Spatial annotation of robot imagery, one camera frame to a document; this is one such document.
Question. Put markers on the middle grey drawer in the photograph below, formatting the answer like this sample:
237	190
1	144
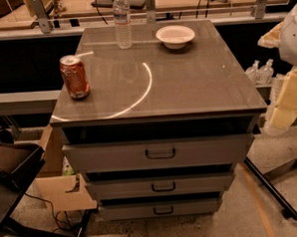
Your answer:
157	186

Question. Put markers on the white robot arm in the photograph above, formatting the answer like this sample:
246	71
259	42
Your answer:
288	38

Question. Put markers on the clear sanitizer bottle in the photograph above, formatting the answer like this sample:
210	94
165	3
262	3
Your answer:
265	73
252	71

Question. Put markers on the grey drawer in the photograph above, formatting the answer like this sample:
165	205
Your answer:
157	186
219	149
158	210

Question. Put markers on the left clear sanitizer bottle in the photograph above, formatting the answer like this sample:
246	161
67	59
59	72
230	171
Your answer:
252	71

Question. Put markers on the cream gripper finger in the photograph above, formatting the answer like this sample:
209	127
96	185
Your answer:
282	111
271	39

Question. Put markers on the black stand leg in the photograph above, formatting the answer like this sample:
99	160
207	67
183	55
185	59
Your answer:
288	212

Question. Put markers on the red coke can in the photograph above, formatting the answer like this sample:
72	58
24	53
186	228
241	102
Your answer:
74	76

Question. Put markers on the bottom grey drawer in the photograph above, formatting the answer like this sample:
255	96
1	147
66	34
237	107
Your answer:
158	210

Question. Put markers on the right clear sanitizer bottle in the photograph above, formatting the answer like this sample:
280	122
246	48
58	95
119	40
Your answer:
265	73

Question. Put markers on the top grey drawer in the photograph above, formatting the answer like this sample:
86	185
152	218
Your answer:
219	149

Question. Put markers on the clear plastic water bottle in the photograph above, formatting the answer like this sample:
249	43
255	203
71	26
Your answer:
122	18

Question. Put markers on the cardboard box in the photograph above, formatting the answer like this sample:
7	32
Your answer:
66	192

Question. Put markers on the dark brown chair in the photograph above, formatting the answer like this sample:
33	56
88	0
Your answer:
19	165

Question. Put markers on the grey drawer cabinet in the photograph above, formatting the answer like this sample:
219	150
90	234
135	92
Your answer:
151	93

